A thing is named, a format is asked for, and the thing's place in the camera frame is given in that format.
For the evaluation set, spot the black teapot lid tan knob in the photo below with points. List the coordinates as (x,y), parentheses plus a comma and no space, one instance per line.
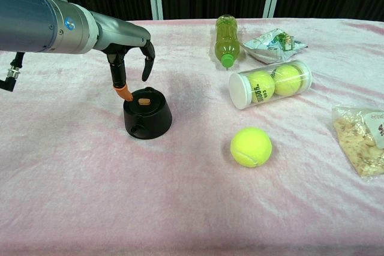
(153,105)

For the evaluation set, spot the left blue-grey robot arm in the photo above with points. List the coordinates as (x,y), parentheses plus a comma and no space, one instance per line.
(30,22)

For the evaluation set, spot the black teapot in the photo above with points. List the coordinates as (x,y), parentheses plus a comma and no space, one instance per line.
(150,125)

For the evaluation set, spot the loose yellow tennis ball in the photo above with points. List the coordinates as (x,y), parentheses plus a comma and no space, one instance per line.
(250,146)

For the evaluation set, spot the green tea plastic bottle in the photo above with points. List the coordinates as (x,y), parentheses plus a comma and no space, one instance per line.
(226,40)

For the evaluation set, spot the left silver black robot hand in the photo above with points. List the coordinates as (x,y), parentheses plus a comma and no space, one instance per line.
(120,32)

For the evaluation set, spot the pink plush table cloth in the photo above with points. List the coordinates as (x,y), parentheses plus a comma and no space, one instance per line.
(90,193)

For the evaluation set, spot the clear bag of beige flakes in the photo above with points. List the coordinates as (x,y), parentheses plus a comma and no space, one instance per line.
(357,145)

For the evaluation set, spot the yellow tennis ball black print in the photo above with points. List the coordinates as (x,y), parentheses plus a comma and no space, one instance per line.
(260,87)

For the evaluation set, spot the white green snack packet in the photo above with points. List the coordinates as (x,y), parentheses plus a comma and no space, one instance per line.
(267,47)

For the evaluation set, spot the clear tennis ball tube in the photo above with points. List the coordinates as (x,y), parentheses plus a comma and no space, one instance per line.
(238,89)

